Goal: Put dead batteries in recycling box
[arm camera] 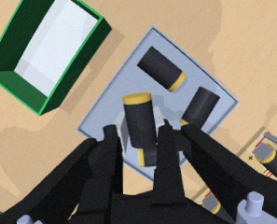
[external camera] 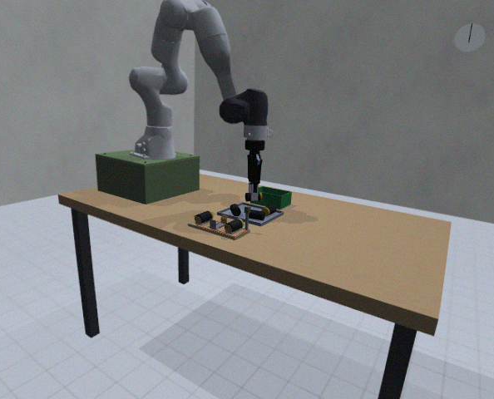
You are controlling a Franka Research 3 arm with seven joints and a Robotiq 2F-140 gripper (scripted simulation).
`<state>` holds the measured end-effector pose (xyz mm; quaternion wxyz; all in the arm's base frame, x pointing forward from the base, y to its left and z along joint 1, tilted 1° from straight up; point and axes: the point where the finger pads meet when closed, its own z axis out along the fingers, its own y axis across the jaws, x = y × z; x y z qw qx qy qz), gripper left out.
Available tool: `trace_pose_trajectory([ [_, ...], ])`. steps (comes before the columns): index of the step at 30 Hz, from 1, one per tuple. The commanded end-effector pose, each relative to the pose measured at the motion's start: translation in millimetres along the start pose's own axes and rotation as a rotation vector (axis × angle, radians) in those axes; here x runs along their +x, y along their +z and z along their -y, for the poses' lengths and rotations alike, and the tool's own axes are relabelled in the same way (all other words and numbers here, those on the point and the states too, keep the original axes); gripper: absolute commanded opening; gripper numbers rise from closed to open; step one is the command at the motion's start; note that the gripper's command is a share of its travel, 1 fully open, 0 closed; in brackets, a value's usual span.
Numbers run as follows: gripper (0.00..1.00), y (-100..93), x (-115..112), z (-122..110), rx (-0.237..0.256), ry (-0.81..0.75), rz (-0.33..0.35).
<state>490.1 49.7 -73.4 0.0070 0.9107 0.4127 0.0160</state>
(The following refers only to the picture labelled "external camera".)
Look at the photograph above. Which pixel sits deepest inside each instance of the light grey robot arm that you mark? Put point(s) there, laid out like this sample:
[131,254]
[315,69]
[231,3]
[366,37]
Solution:
[250,106]

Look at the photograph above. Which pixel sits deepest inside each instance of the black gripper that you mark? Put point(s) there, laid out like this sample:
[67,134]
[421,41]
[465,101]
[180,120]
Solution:
[254,166]

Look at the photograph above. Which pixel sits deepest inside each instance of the black battery with gold end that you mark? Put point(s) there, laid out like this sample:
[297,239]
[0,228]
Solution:
[205,216]
[248,196]
[235,210]
[236,224]
[269,209]
[255,214]

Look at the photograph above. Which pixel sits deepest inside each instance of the light blue tray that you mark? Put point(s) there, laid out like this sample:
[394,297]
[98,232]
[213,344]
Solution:
[242,205]

